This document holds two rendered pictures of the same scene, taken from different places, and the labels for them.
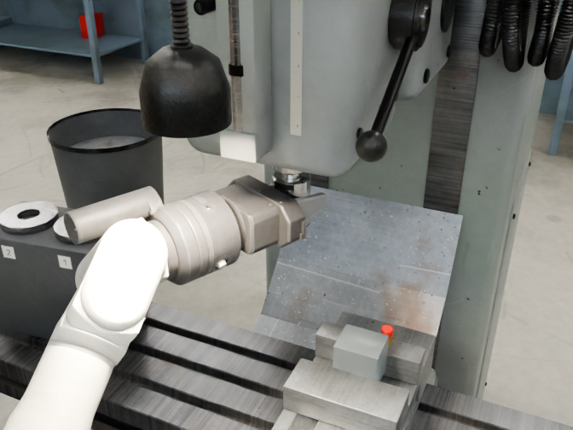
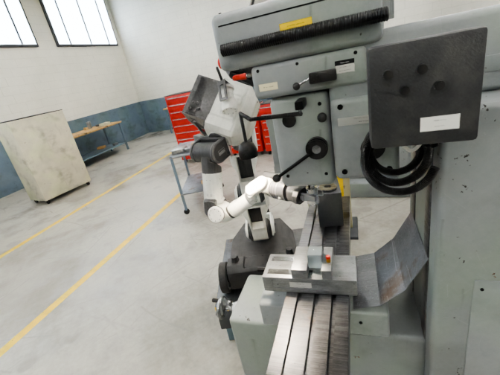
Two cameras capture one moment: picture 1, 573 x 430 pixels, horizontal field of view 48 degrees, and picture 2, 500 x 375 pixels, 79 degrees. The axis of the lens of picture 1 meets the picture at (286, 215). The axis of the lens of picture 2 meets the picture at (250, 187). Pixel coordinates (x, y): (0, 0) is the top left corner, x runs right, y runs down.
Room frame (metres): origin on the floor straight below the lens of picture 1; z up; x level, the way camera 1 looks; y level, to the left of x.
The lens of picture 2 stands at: (0.41, -1.04, 1.74)
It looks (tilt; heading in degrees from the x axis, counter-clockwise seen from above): 22 degrees down; 87
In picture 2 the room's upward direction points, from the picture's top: 11 degrees counter-clockwise
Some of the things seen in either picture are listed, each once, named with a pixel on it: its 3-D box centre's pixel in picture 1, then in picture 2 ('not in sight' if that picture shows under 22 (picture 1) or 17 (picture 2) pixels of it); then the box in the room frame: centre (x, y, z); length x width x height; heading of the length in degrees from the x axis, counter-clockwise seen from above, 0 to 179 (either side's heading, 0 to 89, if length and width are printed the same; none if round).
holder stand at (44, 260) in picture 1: (66, 271); (328, 199); (0.89, 0.36, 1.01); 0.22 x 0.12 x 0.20; 73
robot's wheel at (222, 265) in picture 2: not in sight; (225, 277); (0.23, 0.60, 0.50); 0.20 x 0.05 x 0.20; 81
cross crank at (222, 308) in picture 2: not in sight; (228, 308); (0.25, 0.20, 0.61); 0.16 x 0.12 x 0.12; 156
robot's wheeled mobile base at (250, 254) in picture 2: not in sight; (262, 239); (0.53, 0.80, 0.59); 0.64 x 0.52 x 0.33; 81
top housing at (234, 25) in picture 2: not in sight; (297, 29); (0.71, -0.01, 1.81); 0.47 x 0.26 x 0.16; 156
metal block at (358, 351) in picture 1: (360, 358); (315, 257); (0.66, -0.10, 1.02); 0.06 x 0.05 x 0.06; 66
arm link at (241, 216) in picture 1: (231, 224); (292, 191); (0.64, 0.06, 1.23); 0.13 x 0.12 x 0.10; 41
